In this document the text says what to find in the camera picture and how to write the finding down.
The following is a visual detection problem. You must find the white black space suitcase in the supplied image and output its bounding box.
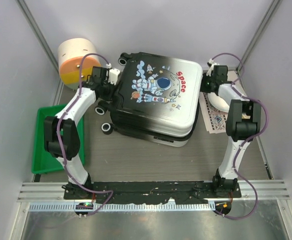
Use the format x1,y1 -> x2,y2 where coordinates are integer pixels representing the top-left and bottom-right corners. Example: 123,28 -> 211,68
94,52 -> 203,148

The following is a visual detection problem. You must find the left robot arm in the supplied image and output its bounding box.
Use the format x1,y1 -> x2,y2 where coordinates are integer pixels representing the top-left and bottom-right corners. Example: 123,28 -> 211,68
43,66 -> 121,200

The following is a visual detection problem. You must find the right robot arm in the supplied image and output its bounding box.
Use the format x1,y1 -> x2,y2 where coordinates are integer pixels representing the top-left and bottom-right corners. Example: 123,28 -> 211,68
200,63 -> 261,198

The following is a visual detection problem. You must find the white paper plate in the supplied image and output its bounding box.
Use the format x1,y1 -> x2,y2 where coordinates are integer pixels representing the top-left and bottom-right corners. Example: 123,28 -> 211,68
207,93 -> 230,114

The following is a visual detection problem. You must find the patterned placemat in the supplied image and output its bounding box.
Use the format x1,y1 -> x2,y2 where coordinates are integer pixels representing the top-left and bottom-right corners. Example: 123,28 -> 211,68
199,92 -> 228,134

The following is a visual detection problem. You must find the round mini drawer cabinet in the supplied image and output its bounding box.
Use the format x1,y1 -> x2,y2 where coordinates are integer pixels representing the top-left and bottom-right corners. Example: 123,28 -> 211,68
57,38 -> 101,90

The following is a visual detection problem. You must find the green plastic tray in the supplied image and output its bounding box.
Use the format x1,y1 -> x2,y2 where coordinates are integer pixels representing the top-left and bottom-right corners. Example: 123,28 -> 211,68
31,104 -> 86,175

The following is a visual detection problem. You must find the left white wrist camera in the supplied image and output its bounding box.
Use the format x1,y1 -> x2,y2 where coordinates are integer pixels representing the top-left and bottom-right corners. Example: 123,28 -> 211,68
106,63 -> 121,85

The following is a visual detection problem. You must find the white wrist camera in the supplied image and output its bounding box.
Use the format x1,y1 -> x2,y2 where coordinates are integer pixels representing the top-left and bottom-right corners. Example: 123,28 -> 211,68
206,58 -> 216,77
106,63 -> 121,85

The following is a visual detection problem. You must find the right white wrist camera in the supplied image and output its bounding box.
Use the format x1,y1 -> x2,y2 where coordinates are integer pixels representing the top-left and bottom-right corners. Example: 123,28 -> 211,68
206,58 -> 216,77

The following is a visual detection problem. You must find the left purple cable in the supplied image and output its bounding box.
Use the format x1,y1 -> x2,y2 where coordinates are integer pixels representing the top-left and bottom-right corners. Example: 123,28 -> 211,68
56,53 -> 114,217

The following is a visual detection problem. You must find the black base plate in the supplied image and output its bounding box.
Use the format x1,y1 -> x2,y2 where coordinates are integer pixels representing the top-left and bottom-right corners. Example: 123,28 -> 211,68
62,181 -> 242,205

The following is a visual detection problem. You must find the aluminium rail frame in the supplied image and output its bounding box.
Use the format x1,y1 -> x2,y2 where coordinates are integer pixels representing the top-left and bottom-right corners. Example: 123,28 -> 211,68
17,180 -> 290,205

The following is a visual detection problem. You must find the white slotted cable duct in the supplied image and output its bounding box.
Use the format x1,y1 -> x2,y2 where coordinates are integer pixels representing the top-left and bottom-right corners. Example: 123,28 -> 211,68
28,201 -> 215,213

